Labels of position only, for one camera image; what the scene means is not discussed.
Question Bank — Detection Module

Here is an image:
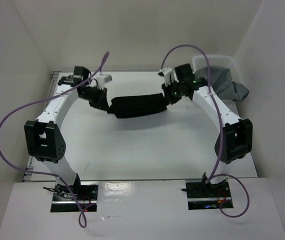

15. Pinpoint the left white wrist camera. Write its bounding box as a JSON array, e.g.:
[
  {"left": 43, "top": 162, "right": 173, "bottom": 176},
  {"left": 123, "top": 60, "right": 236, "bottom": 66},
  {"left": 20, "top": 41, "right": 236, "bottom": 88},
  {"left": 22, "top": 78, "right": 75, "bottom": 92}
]
[{"left": 93, "top": 72, "right": 113, "bottom": 90}]

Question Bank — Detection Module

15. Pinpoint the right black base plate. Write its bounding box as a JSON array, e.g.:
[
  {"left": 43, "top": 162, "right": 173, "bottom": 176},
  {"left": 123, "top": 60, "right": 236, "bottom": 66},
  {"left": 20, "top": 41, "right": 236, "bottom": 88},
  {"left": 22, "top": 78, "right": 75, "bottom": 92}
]
[{"left": 181, "top": 179, "right": 234, "bottom": 210}]

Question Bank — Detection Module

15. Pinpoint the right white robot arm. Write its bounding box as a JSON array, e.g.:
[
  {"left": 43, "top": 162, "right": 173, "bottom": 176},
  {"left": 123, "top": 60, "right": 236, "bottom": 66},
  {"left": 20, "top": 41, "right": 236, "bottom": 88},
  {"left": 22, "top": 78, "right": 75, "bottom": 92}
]
[{"left": 158, "top": 63, "right": 253, "bottom": 197}]

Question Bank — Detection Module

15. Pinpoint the white plastic laundry basket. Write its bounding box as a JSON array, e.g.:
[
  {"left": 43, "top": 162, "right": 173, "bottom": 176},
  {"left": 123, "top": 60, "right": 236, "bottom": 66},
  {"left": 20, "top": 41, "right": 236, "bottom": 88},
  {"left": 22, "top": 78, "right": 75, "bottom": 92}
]
[{"left": 192, "top": 54, "right": 244, "bottom": 84}]

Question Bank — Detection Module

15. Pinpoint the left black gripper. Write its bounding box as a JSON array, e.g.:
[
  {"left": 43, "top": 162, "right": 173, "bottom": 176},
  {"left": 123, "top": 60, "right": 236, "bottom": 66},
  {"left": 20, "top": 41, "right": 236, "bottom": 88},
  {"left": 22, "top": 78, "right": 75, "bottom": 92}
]
[{"left": 79, "top": 85, "right": 110, "bottom": 112}]

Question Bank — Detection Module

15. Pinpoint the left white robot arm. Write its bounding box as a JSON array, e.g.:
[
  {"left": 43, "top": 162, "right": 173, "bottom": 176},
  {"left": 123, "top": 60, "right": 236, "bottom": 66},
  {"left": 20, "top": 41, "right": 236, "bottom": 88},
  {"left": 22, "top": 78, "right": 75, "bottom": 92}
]
[{"left": 24, "top": 66, "right": 112, "bottom": 200}]

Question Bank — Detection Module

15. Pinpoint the grey skirt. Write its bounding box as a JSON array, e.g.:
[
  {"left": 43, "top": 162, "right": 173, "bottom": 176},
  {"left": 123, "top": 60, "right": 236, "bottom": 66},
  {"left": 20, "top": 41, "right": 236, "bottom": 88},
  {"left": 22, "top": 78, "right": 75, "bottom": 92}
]
[{"left": 193, "top": 65, "right": 251, "bottom": 103}]

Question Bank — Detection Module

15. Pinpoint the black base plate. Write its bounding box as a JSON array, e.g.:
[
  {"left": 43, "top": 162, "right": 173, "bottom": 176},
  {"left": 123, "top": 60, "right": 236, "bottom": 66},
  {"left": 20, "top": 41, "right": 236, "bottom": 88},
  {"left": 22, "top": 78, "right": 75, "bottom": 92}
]
[
  {"left": 181, "top": 179, "right": 234, "bottom": 210},
  {"left": 49, "top": 182, "right": 99, "bottom": 213}
]

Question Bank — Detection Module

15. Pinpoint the black skirt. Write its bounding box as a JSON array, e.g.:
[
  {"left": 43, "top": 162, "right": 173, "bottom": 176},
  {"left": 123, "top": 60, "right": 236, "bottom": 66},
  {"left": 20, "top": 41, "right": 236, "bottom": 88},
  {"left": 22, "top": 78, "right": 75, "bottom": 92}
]
[{"left": 107, "top": 93, "right": 168, "bottom": 119}]

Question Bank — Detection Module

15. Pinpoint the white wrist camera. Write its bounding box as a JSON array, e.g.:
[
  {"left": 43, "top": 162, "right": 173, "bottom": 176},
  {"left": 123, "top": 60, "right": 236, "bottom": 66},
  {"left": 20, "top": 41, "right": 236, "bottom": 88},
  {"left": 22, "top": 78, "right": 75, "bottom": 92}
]
[
  {"left": 158, "top": 67, "right": 177, "bottom": 86},
  {"left": 93, "top": 72, "right": 113, "bottom": 90}
]

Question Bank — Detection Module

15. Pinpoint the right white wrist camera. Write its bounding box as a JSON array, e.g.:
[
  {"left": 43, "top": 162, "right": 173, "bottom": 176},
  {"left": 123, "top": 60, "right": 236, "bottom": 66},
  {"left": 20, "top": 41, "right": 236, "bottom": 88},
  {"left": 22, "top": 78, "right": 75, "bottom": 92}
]
[{"left": 158, "top": 67, "right": 177, "bottom": 86}]

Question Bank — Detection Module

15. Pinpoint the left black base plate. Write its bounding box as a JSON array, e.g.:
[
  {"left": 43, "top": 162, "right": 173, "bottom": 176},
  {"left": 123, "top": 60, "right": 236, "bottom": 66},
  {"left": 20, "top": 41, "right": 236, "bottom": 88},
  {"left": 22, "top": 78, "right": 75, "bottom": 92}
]
[{"left": 49, "top": 182, "right": 99, "bottom": 213}]

